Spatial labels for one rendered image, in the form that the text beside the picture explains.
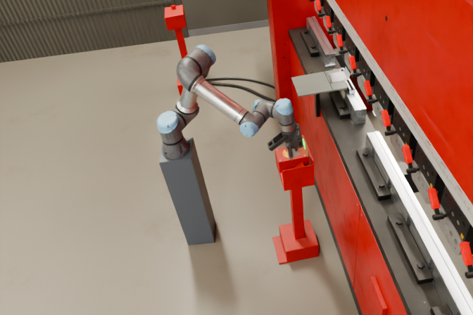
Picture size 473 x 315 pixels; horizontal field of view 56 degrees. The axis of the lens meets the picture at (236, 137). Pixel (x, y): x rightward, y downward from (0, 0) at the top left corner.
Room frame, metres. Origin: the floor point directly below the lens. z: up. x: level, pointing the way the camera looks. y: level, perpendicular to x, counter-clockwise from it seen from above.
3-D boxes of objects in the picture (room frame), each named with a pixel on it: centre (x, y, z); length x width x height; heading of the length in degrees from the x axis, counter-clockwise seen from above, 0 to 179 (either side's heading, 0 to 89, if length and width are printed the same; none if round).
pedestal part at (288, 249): (1.62, -0.24, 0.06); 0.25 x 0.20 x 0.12; 92
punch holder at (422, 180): (0.96, -0.63, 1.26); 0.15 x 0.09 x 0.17; 0
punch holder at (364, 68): (1.56, -0.63, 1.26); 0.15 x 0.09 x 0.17; 0
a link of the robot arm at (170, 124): (1.87, 0.34, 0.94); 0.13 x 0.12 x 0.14; 142
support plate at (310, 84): (1.94, -0.49, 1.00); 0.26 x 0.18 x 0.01; 90
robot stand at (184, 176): (1.86, 0.34, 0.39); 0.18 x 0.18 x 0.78; 84
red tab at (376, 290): (0.92, -0.47, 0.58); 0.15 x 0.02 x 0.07; 0
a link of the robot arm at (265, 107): (1.62, -0.15, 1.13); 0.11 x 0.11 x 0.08; 52
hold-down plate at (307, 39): (2.54, -0.58, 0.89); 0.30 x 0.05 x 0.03; 0
